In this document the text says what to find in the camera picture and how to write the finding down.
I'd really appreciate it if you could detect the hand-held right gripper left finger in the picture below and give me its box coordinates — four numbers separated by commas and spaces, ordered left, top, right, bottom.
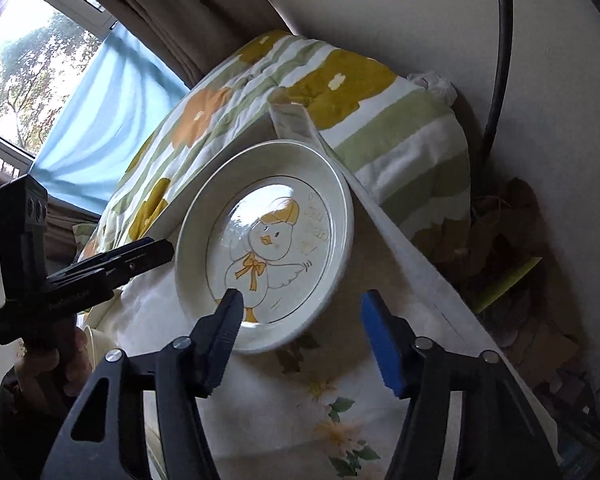
39, 289, 244, 480

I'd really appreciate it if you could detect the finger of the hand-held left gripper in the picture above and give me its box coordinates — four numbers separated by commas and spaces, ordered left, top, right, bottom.
47, 239, 175, 293
74, 238, 153, 272

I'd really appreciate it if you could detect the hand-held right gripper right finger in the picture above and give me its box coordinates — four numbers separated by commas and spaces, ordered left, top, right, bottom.
360, 289, 563, 480

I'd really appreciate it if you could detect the cream duck print plate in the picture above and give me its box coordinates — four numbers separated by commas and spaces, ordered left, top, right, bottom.
175, 140, 355, 356

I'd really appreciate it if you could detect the person's left forearm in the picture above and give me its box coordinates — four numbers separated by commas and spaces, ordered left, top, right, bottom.
0, 370, 81, 480

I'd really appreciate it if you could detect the person's left hand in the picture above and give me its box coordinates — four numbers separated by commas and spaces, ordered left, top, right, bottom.
15, 320, 94, 411

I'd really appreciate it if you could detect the floral tablecloth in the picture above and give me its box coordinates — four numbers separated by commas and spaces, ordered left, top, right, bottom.
87, 102, 563, 480

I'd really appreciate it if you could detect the yellow green sheet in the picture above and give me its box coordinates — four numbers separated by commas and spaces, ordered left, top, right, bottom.
472, 257, 543, 313

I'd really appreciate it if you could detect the light blue curtain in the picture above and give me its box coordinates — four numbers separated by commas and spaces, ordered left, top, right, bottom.
30, 25, 191, 216

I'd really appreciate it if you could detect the brown crumpled clutter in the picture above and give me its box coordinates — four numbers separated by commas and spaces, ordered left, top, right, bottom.
415, 175, 596, 411

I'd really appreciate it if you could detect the window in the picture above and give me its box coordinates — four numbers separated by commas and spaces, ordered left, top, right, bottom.
0, 0, 118, 171

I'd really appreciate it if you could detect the striped floral quilt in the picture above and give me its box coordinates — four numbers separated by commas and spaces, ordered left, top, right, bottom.
80, 30, 473, 261

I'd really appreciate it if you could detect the white crumpled cloth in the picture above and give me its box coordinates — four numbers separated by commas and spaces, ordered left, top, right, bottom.
407, 72, 458, 106

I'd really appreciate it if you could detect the thick black cable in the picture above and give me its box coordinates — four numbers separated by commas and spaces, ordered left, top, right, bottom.
482, 0, 513, 156

